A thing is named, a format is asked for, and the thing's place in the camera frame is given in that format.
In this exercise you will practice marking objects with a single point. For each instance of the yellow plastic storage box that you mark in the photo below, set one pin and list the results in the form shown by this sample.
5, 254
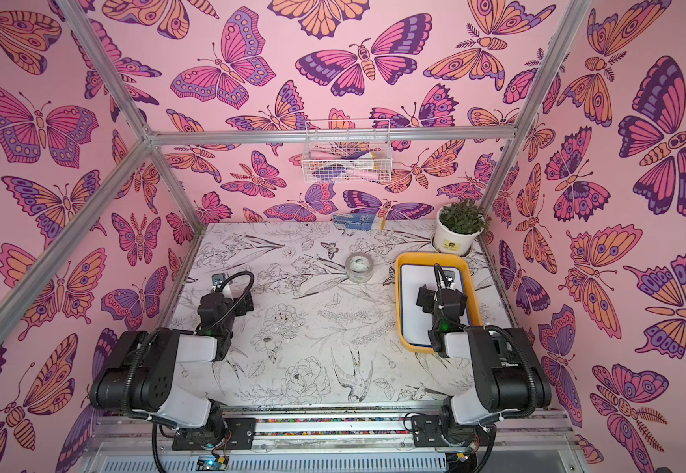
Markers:
416, 269

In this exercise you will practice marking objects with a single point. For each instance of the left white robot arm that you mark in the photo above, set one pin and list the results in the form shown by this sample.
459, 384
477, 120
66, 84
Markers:
138, 382

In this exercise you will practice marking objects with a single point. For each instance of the clear tape roll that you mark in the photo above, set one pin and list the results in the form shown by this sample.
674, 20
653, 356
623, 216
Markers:
359, 267

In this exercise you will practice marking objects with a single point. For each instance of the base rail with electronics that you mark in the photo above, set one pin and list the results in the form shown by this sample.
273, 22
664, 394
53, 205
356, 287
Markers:
400, 437

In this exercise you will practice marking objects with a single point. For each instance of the potted green plant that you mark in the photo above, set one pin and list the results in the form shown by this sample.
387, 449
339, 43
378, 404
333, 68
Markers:
458, 225

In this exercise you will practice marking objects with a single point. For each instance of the blue-framed whiteboard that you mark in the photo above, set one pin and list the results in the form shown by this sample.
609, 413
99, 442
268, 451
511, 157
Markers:
430, 304

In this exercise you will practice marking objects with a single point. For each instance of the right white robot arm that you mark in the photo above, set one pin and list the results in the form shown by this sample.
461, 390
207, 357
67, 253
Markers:
508, 379

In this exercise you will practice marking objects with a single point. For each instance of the white wire wall basket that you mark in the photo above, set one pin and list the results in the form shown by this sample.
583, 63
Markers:
348, 150

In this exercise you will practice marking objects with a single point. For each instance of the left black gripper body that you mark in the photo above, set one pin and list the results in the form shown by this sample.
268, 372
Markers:
235, 310

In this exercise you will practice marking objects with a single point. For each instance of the aluminium frame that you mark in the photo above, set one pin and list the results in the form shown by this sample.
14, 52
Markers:
150, 143

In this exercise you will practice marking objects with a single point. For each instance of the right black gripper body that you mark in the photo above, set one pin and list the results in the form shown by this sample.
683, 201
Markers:
445, 294

